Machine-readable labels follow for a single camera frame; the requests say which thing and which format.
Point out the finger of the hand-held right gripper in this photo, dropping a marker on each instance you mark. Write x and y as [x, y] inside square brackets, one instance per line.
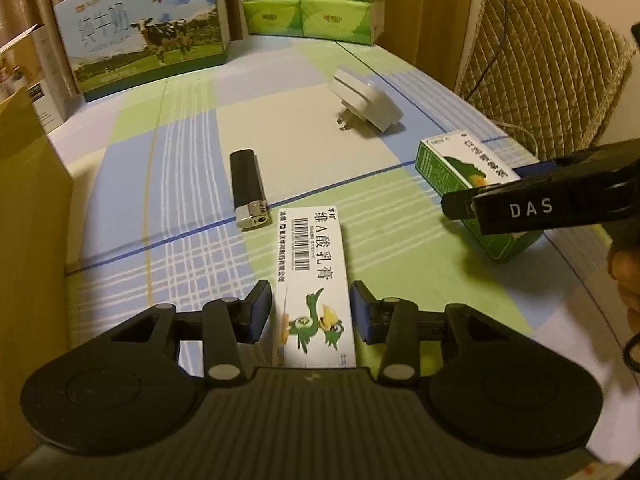
[460, 204]
[537, 169]

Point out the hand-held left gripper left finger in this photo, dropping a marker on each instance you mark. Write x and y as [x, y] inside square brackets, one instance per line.
[260, 310]

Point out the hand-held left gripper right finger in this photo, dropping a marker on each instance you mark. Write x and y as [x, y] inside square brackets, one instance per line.
[360, 316]

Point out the green medicine box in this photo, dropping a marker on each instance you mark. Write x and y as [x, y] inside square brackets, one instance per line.
[450, 165]

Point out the white ointment box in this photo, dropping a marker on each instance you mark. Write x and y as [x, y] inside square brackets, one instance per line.
[312, 270]

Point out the cardboard box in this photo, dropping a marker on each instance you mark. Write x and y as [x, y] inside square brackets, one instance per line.
[30, 240]

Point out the person's right hand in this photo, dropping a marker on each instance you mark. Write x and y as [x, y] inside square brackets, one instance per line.
[625, 275]

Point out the chair with quilted cover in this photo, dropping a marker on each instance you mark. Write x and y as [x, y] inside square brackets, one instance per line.
[545, 60]

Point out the black lighter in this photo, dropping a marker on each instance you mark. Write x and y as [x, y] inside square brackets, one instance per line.
[246, 185]

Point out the white plug adapter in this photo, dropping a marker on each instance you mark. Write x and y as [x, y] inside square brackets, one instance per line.
[367, 97]

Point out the wooden door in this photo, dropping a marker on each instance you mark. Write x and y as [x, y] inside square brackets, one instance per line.
[425, 15]

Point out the plaid tablecloth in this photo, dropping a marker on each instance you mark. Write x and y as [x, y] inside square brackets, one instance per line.
[190, 125]

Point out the stack of green tissue packs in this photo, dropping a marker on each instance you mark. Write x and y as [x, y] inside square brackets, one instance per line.
[305, 5]

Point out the blue milk carton box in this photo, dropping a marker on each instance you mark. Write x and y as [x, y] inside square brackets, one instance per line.
[145, 30]

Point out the small white product box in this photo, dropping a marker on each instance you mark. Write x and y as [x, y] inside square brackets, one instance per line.
[35, 85]

